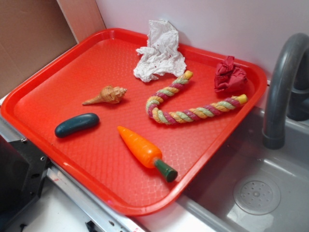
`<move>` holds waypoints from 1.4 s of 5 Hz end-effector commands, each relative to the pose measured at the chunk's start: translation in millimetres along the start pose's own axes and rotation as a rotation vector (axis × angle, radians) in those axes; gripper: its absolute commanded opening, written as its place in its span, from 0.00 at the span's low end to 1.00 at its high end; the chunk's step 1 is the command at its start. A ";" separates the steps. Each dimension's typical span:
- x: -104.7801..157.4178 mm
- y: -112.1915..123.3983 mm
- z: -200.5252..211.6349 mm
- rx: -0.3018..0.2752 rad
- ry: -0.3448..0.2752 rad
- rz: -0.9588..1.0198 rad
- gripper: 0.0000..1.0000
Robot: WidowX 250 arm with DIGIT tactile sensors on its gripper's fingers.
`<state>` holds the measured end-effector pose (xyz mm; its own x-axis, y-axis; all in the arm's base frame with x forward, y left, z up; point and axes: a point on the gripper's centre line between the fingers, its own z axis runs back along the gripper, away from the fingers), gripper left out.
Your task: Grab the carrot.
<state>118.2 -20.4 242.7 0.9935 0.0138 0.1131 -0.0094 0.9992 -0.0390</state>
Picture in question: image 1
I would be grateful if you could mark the orange toy carrot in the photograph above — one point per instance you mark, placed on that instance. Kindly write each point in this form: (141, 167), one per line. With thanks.
(147, 153)

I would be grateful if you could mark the multicolour twisted rope toy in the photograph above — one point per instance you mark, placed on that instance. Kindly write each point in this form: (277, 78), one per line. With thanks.
(190, 115)

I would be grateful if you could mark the dark green toy cucumber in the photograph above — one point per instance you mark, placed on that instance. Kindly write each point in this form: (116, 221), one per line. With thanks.
(76, 124)

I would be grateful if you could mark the red plastic tray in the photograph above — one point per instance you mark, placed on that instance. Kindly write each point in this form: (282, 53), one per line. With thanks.
(97, 157)

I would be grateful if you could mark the crumpled white paper towel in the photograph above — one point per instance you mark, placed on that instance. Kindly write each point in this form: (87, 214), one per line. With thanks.
(160, 56)

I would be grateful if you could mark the grey toy faucet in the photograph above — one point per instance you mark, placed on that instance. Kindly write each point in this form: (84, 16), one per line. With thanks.
(288, 94)

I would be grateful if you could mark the crumpled red cloth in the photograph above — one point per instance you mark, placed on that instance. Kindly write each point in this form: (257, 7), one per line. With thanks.
(229, 77)

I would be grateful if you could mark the grey plastic sink basin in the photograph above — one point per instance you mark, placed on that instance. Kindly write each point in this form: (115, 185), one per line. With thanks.
(246, 187)

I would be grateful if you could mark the brown cardboard panel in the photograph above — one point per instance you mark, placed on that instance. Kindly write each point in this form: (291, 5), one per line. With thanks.
(35, 32)

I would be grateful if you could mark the tan toy seashell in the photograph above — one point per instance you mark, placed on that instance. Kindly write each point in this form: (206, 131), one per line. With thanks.
(109, 94)

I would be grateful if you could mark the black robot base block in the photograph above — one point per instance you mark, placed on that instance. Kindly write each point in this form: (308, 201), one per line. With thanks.
(23, 168)

